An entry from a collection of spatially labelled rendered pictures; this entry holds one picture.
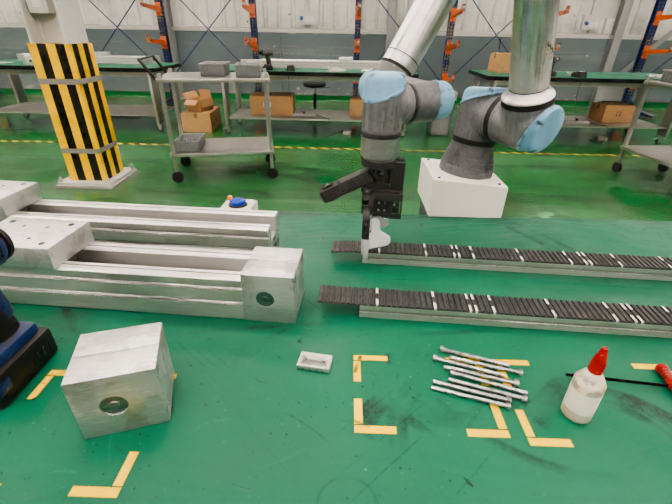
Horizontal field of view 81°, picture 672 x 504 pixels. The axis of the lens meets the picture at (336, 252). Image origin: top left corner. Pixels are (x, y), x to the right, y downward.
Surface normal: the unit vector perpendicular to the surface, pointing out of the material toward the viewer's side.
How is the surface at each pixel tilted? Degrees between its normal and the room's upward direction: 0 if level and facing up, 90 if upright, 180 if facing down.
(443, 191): 90
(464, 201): 90
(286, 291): 90
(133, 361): 0
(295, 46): 90
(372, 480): 0
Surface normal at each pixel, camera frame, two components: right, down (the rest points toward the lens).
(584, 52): -0.03, 0.49
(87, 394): 0.28, 0.47
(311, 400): 0.02, -0.87
